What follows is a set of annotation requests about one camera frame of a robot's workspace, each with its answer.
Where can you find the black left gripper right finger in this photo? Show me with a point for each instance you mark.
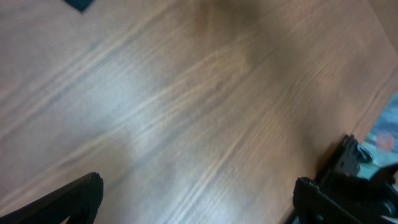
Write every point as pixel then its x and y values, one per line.
pixel 314 204

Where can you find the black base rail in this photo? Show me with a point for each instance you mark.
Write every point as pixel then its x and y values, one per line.
pixel 361 177

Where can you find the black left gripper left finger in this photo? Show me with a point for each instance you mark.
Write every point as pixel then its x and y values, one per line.
pixel 76 202

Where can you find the dark teal t-shirt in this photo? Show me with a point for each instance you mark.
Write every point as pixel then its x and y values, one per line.
pixel 79 5

